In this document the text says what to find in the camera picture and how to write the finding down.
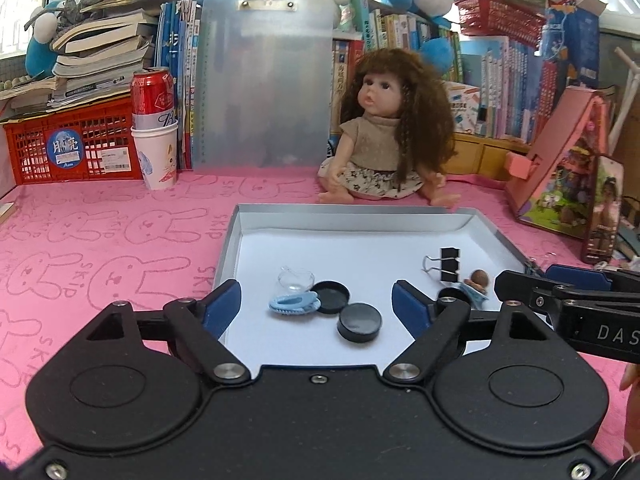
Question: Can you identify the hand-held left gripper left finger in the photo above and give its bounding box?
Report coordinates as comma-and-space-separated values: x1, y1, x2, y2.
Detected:
75, 280, 251, 386

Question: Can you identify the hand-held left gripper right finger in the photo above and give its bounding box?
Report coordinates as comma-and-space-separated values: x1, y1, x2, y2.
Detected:
382, 281, 551, 386

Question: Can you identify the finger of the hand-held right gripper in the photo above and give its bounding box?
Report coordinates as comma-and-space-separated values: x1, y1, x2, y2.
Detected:
544, 264, 640, 292
494, 270, 566, 313

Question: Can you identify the small brown-headed figurine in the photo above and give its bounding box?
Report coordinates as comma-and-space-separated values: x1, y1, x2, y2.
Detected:
461, 270, 491, 305

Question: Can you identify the black round cap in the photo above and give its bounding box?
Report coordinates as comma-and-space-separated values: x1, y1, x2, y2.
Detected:
336, 302, 383, 343
310, 281, 350, 315

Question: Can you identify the light blue hair clip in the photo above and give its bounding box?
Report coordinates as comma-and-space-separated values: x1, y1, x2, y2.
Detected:
269, 292, 322, 317

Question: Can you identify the white shallow cardboard tray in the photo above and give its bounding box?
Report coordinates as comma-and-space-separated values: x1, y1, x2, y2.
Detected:
214, 203, 543, 368

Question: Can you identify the clear plastic cap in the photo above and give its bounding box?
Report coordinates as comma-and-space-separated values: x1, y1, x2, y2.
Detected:
278, 266, 316, 293

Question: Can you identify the person's right hand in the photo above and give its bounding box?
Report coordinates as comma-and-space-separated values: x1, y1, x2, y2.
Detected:
619, 360, 640, 461

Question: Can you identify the smartphone with lit screen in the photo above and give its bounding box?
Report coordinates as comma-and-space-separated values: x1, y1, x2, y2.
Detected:
582, 155, 625, 265

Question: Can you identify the pink house-shaped toy box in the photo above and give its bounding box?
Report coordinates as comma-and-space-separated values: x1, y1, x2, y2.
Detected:
504, 87, 618, 238

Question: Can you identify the pink rabbit print mat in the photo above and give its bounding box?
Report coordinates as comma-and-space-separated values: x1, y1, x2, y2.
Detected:
0, 167, 640, 461

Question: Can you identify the wooden desk shelf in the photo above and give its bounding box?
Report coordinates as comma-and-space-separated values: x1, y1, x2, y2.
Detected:
450, 132, 533, 176

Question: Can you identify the white paper cup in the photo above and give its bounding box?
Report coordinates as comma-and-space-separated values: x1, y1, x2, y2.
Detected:
131, 122, 180, 191

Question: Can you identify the white plastic rack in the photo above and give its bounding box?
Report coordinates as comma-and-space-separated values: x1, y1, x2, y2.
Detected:
607, 47, 640, 151

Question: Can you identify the brown-haired baby doll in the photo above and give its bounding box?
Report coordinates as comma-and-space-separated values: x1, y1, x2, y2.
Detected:
318, 49, 462, 211

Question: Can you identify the white box with pencil print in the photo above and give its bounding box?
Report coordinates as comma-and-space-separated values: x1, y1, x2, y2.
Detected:
442, 80, 483, 133

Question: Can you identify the row of upright books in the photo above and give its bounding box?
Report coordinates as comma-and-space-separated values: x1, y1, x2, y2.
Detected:
330, 0, 566, 143

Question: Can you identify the red plastic basket with sticker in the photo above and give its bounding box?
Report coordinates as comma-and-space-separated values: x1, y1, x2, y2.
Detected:
4, 95, 146, 186

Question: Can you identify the red drink can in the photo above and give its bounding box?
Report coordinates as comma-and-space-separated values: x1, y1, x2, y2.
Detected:
131, 66, 178, 131

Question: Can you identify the translucent plastic clipboard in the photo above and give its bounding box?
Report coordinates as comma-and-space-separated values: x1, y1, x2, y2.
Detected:
192, 0, 335, 173

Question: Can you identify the row of upright blue booklets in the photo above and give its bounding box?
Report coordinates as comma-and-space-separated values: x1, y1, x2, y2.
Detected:
157, 0, 201, 171

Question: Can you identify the blue cardboard carton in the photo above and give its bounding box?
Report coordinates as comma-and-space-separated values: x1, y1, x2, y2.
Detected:
540, 0, 608, 88

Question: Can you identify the stack of worn books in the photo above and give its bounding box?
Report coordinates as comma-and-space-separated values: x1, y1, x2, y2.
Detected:
0, 0, 161, 116

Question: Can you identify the blue plush with white face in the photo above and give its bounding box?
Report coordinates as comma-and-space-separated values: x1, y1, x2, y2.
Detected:
25, 0, 68, 78

